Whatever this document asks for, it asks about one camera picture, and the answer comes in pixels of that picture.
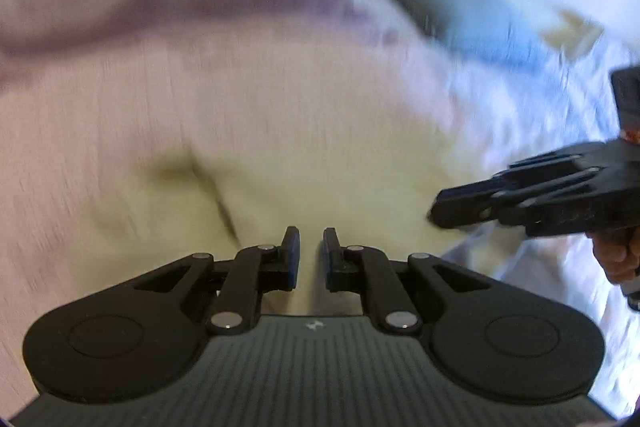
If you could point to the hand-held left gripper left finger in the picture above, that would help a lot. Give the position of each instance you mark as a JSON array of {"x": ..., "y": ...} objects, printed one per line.
[{"x": 292, "y": 259}]

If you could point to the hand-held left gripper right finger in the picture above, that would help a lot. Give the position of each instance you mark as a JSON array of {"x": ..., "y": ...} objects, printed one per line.
[{"x": 330, "y": 262}]

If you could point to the blue pillow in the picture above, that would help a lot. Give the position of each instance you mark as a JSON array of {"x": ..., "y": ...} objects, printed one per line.
[{"x": 450, "y": 7}]

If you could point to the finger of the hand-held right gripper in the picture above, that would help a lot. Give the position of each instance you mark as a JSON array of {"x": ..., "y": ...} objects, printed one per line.
[
  {"x": 565, "y": 162},
  {"x": 470, "y": 204}
]

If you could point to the pale yellow towel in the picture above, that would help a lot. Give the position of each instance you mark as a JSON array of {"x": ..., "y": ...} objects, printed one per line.
[{"x": 150, "y": 57}]

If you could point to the cream white garment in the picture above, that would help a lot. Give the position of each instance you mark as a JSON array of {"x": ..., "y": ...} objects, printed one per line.
[{"x": 325, "y": 157}]

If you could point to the person's right hand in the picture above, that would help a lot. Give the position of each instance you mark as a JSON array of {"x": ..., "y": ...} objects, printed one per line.
[{"x": 620, "y": 254}]

